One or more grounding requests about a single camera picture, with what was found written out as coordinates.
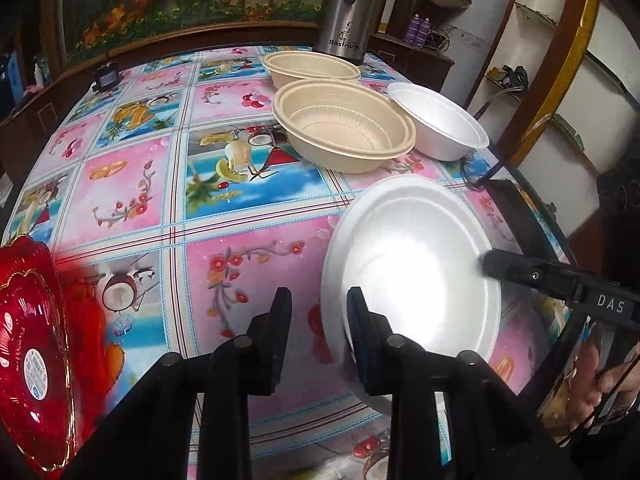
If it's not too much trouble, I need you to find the red plastic plate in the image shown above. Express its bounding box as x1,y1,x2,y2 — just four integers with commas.
0,234,110,477

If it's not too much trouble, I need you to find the person's right hand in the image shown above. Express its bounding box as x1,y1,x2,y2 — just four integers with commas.
562,342,640,426

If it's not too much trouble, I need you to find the beige ribbed plastic bowl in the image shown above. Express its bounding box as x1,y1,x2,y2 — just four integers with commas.
273,79,417,174
262,51,362,93

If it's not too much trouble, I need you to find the small white foam bowl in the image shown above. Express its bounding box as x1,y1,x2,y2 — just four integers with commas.
386,82,490,162

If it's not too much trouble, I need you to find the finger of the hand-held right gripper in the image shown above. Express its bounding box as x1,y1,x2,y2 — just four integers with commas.
482,249,588,306

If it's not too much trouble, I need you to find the dark wooden shelf unit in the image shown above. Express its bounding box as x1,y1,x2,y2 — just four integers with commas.
370,0,472,92

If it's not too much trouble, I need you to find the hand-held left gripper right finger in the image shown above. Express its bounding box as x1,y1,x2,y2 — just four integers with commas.
346,286,583,480

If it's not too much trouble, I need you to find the stainless steel thermos pot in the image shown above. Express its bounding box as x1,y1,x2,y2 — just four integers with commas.
316,0,385,65

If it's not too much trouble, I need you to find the colourful printed tablecloth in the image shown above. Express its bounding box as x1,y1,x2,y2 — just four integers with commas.
0,46,576,480

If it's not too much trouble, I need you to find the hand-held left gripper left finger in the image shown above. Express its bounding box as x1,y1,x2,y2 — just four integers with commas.
65,286,293,480

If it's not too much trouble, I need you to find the blue plastic box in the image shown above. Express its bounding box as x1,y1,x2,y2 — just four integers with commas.
0,52,24,112

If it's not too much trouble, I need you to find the black power adapter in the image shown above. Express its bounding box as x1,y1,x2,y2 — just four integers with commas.
94,61,122,93

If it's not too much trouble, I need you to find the wooden pillar with gold trim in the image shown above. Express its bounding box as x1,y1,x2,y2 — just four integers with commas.
504,0,602,167

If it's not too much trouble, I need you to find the large white foam bowl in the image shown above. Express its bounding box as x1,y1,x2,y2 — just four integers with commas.
320,175,502,417

